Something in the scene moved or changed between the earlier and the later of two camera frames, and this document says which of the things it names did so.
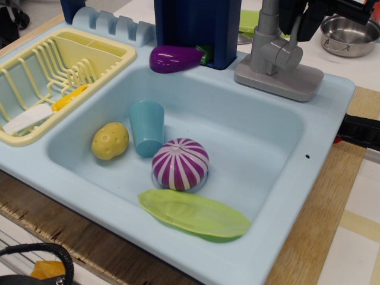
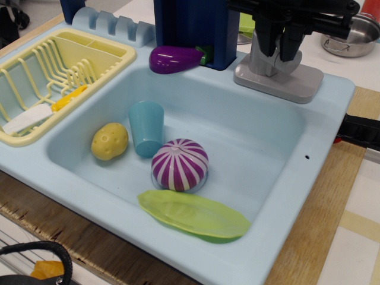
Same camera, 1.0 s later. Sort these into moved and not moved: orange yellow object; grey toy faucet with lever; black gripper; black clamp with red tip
Moved: black gripper
Not moved: grey toy faucet with lever; black clamp with red tip; orange yellow object
